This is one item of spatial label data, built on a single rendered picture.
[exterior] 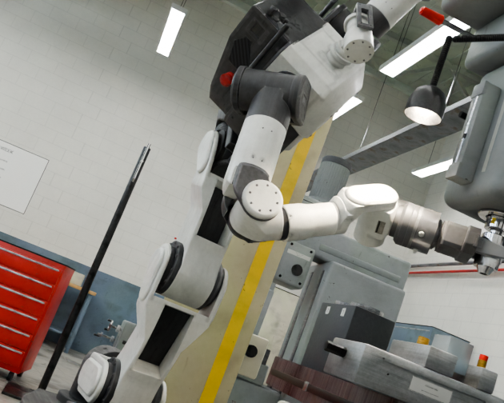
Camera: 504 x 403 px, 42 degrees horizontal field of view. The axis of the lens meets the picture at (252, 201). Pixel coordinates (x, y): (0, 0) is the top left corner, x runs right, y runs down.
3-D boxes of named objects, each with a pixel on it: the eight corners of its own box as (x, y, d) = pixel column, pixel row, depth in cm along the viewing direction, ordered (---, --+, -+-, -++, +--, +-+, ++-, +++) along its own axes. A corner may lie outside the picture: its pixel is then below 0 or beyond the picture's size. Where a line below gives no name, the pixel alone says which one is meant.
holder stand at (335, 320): (331, 377, 160) (358, 300, 164) (299, 365, 181) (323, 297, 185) (373, 393, 163) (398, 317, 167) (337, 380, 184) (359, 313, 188)
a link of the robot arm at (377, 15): (356, 2, 175) (319, 37, 175) (362, -9, 166) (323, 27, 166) (386, 33, 175) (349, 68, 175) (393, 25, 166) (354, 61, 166)
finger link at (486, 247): (505, 262, 124) (473, 252, 125) (510, 247, 124) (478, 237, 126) (507, 261, 122) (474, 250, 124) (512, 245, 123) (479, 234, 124)
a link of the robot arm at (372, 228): (417, 221, 125) (360, 202, 127) (402, 263, 131) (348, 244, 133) (426, 192, 133) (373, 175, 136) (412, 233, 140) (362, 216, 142)
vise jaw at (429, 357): (424, 366, 116) (430, 345, 117) (386, 357, 130) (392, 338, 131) (452, 378, 117) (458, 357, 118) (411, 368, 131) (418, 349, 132)
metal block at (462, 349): (442, 366, 121) (451, 336, 123) (426, 363, 127) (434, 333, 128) (465, 376, 122) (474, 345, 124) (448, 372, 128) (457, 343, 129)
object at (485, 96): (455, 174, 125) (486, 79, 129) (444, 177, 129) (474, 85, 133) (472, 183, 126) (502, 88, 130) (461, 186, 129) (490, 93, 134)
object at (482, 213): (494, 209, 124) (496, 205, 124) (469, 213, 132) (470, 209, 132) (531, 226, 125) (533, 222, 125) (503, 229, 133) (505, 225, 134)
